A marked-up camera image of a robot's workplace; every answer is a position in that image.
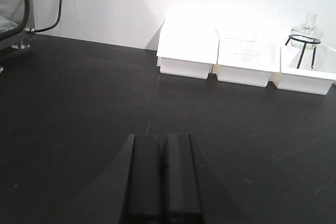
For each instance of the clear glass flask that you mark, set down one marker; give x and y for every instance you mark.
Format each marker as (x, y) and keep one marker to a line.
(307, 31)

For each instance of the black wire tripod stand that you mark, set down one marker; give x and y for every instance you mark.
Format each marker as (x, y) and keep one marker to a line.
(302, 51)

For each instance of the white plastic bin right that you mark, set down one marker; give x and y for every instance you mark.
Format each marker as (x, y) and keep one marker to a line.
(307, 73)

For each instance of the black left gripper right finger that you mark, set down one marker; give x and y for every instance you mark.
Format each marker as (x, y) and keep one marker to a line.
(180, 195)

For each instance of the white plastic bin left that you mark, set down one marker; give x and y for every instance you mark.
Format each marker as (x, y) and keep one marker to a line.
(187, 50)

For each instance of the white plastic bin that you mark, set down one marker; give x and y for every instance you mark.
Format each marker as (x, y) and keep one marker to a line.
(247, 59)
(187, 50)
(307, 73)

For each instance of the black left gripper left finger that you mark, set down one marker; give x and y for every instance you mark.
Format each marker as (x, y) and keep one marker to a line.
(143, 195)

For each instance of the white plastic bin middle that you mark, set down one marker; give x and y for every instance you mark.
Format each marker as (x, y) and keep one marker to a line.
(247, 59)

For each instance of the metal frame stand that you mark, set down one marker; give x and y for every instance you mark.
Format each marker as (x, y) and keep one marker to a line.
(16, 17)

